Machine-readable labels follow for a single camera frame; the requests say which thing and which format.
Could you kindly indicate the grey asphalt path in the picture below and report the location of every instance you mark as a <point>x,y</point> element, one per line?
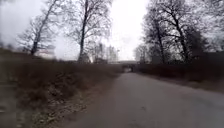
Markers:
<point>150,106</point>

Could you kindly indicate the white building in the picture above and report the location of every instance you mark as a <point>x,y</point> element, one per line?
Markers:
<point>45,53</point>

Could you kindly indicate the group of bare trees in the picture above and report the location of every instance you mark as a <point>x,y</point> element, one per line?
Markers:
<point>176,33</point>

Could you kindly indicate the concrete bridge with underpass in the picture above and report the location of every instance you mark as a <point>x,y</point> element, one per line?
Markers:
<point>128,66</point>

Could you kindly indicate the dark hedge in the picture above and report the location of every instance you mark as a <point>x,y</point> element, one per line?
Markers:
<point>180,70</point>

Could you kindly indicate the bare tree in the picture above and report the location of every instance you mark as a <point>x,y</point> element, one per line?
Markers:
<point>83,33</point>
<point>38,33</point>

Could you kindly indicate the brown grass verge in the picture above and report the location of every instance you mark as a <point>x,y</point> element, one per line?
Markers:
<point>50,86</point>

